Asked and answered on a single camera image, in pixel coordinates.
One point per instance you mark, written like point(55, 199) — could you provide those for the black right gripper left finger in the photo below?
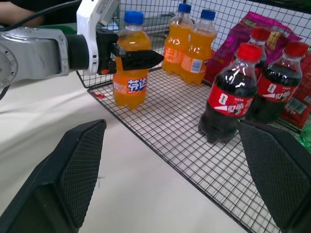
point(48, 184)

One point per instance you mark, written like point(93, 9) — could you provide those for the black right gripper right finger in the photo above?
point(279, 174)

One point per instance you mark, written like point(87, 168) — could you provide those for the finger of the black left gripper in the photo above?
point(141, 59)

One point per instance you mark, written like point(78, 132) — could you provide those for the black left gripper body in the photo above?
point(104, 48)

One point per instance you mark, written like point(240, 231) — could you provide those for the orange soda bottle blue cap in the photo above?
point(131, 85)
point(198, 48)
point(172, 48)

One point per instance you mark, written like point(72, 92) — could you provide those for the green plastic bottle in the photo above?
point(306, 140)

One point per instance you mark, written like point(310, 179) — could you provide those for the small red scrap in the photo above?
point(100, 95)

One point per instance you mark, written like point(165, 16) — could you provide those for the cola bottle red cap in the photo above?
point(279, 80)
point(261, 34)
point(230, 85)

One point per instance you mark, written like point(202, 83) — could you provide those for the person in dark clothing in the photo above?
point(14, 9)

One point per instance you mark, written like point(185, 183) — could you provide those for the magenta snack bag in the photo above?
point(243, 26)

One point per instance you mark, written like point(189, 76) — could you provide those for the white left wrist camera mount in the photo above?
point(85, 19)

